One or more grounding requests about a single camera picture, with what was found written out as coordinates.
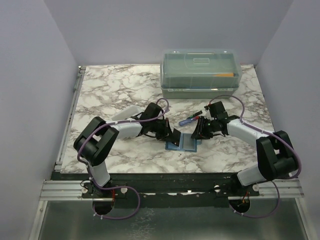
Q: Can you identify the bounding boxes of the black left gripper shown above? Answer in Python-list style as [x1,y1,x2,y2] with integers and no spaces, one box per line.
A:
[149,117,177,143]

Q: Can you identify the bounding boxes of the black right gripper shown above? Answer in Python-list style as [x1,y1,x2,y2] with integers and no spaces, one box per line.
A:
[191,115,218,140]

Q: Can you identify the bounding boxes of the black VIP card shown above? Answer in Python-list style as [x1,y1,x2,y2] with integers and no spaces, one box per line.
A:
[183,133,197,151]

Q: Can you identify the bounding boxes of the blue leather card holder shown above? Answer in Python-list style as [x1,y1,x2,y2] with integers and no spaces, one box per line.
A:
[165,133,202,153]

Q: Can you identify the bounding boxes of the white plastic card tray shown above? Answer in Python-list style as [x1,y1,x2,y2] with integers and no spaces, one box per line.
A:
[111,105,143,121]

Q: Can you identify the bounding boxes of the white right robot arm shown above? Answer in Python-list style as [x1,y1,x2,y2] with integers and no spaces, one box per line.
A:
[191,101,301,196]

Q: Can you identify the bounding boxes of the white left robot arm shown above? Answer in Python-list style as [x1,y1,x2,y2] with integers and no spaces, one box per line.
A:
[73,102,181,198]

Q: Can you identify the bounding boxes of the clear lidded storage box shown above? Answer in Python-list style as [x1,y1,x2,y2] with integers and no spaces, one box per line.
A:
[160,49,243,99]

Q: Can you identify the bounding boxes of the blue transparent handle screwdriver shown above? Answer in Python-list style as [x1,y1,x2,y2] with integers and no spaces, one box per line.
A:
[178,116,199,127]

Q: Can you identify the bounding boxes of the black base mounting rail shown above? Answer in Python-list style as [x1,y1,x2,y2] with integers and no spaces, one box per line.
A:
[49,172,259,202]

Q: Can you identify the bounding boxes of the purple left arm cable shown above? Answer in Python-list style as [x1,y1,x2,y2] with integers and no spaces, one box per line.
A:
[76,97,171,221]

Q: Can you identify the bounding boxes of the aluminium frame rail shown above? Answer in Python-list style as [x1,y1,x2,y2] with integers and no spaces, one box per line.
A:
[38,178,87,201]

